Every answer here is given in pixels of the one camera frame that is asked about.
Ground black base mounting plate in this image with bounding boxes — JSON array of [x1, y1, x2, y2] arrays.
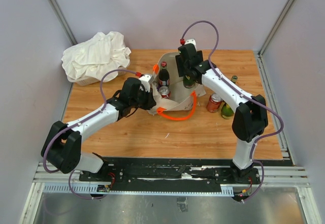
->
[[79, 157, 261, 185]]

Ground green glass bottle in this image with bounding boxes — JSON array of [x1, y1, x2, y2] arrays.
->
[[182, 75, 196, 89], [231, 75, 238, 84], [220, 103, 234, 119]]

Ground crumpled white cloth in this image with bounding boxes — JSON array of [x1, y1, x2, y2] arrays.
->
[[61, 31, 131, 82]]

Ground aluminium frame post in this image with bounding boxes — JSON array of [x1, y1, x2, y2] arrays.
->
[[48, 0, 77, 45], [259, 0, 309, 56]]

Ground orange bag handle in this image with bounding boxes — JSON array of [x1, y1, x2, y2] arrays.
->
[[156, 91, 197, 121]]

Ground white canvas tote bag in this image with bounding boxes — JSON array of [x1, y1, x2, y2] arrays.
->
[[148, 52, 206, 115]]

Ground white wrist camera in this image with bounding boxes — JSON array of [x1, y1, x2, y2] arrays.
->
[[139, 74, 154, 92], [185, 39, 197, 48]]

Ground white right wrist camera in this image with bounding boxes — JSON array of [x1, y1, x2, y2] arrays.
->
[[185, 39, 197, 48]]

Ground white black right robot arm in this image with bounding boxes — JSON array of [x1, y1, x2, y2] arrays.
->
[[175, 41, 268, 183]]

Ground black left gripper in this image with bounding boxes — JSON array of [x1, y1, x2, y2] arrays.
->
[[131, 85, 156, 110]]

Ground aluminium frame post right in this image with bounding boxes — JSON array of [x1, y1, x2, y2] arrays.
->
[[259, 0, 309, 56]]

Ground grey slotted cable duct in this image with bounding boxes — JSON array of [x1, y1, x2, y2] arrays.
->
[[42, 182, 234, 197]]

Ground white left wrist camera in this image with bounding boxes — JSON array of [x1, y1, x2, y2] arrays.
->
[[139, 74, 154, 92]]

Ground red soda can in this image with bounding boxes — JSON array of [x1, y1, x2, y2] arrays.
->
[[158, 86, 171, 99], [207, 93, 223, 113]]

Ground aluminium frame post left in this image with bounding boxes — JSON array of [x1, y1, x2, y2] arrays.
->
[[48, 0, 77, 45]]

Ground glass cola bottle red cap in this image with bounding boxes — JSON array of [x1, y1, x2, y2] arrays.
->
[[158, 61, 170, 87]]

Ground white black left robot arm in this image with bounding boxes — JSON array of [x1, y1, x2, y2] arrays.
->
[[41, 75, 156, 181]]

